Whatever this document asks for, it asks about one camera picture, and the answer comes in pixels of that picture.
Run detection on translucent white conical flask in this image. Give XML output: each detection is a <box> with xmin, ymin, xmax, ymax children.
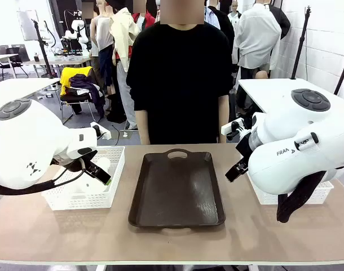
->
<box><xmin>76</xmin><ymin>157</ymin><xmax>111</xmax><ymax>195</ymax></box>

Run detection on black coat mannequin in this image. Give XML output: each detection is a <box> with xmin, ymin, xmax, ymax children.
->
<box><xmin>207</xmin><ymin>5</ymin><xmax>235</xmax><ymax>51</ymax></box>

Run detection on dark brown plastic tray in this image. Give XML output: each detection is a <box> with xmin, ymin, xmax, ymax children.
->
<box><xmin>128</xmin><ymin>148</ymin><xmax>226</xmax><ymax>229</ymax></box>

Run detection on person's left forearm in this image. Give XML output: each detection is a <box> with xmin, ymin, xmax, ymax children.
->
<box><xmin>217</xmin><ymin>94</ymin><xmax>230</xmax><ymax>144</ymax></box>

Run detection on black right arm cable sleeve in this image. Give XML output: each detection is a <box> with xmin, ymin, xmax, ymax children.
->
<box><xmin>276</xmin><ymin>170</ymin><xmax>327</xmax><ymax>224</ymax></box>

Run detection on black tripod stand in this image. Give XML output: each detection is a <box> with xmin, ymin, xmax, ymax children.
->
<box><xmin>290</xmin><ymin>5</ymin><xmax>313</xmax><ymax>80</ymax></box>
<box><xmin>30</xmin><ymin>19</ymin><xmax>56</xmax><ymax>79</ymax></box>

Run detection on cream jacket mannequin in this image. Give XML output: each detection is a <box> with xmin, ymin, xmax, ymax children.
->
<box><xmin>109</xmin><ymin>7</ymin><xmax>141</xmax><ymax>73</ymax></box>

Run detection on yellow garment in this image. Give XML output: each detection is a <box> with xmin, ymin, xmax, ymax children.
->
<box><xmin>60</xmin><ymin>66</ymin><xmax>93</xmax><ymax>96</ymax></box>

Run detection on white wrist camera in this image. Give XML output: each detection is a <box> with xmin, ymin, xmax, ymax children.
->
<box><xmin>221</xmin><ymin>117</ymin><xmax>250</xmax><ymax>137</ymax></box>
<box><xmin>90</xmin><ymin>121</ymin><xmax>112</xmax><ymax>141</ymax></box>

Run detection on person's right forearm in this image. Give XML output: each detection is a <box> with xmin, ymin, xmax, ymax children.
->
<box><xmin>134</xmin><ymin>109</ymin><xmax>151</xmax><ymax>145</ymax></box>

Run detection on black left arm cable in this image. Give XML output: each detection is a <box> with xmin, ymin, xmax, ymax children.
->
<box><xmin>0</xmin><ymin>159</ymin><xmax>87</xmax><ymax>196</ymax></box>

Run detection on grey mannequin base plate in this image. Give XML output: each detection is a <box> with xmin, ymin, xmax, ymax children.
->
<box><xmin>112</xmin><ymin>128</ymin><xmax>140</xmax><ymax>139</ymax></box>

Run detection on white perforated plastic basket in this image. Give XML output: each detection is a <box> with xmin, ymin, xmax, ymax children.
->
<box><xmin>41</xmin><ymin>146</ymin><xmax>126</xmax><ymax>211</ymax></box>
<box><xmin>246</xmin><ymin>172</ymin><xmax>335</xmax><ymax>206</ymax></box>

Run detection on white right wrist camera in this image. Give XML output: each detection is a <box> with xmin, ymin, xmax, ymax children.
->
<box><xmin>221</xmin><ymin>117</ymin><xmax>250</xmax><ymax>137</ymax></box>

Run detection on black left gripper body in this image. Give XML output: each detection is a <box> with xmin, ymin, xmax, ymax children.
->
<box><xmin>72</xmin><ymin>157</ymin><xmax>95</xmax><ymax>174</ymax></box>

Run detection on white side table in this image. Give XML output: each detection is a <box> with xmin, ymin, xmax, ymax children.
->
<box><xmin>0</xmin><ymin>78</ymin><xmax>61</xmax><ymax>113</ymax></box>
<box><xmin>237</xmin><ymin>78</ymin><xmax>344</xmax><ymax>113</ymax></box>

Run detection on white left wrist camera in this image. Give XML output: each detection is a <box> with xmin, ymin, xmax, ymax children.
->
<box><xmin>90</xmin><ymin>121</ymin><xmax>112</xmax><ymax>141</ymax></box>

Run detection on black office chair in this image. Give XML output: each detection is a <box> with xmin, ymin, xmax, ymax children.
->
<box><xmin>0</xmin><ymin>44</ymin><xmax>29</xmax><ymax>79</ymax></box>

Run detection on grey whiteboard panel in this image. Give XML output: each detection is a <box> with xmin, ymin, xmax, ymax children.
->
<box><xmin>16</xmin><ymin>10</ymin><xmax>39</xmax><ymax>42</ymax></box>

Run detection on person in black sweater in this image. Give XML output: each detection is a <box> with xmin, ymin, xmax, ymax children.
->
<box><xmin>126</xmin><ymin>0</ymin><xmax>234</xmax><ymax>145</ymax></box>

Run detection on black jacket mannequin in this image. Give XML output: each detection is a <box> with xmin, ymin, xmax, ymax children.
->
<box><xmin>269</xmin><ymin>4</ymin><xmax>291</xmax><ymax>40</ymax></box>

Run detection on white tank top mannequin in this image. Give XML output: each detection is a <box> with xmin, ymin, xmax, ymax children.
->
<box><xmin>89</xmin><ymin>0</ymin><xmax>116</xmax><ymax>57</ymax></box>

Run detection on background work desk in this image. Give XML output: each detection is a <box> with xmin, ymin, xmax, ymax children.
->
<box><xmin>19</xmin><ymin>55</ymin><xmax>91</xmax><ymax>77</ymax></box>

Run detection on purple garment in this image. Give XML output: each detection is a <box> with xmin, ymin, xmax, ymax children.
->
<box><xmin>69</xmin><ymin>73</ymin><xmax>105</xmax><ymax>119</ymax></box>

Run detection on black chair metal legs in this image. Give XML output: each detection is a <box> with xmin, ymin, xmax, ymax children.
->
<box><xmin>60</xmin><ymin>91</ymin><xmax>104</xmax><ymax>125</ymax></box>

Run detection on red jacket mannequin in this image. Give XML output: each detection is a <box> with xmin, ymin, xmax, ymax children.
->
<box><xmin>131</xmin><ymin>11</ymin><xmax>156</xmax><ymax>32</ymax></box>

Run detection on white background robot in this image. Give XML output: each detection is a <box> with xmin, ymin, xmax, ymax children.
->
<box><xmin>64</xmin><ymin>10</ymin><xmax>90</xmax><ymax>53</ymax></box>

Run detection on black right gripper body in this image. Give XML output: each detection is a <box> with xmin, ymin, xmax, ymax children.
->
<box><xmin>235</xmin><ymin>131</ymin><xmax>257</xmax><ymax>160</ymax></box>

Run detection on white shirt mannequin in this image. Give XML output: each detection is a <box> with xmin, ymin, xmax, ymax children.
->
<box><xmin>232</xmin><ymin>2</ymin><xmax>283</xmax><ymax>71</ymax></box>

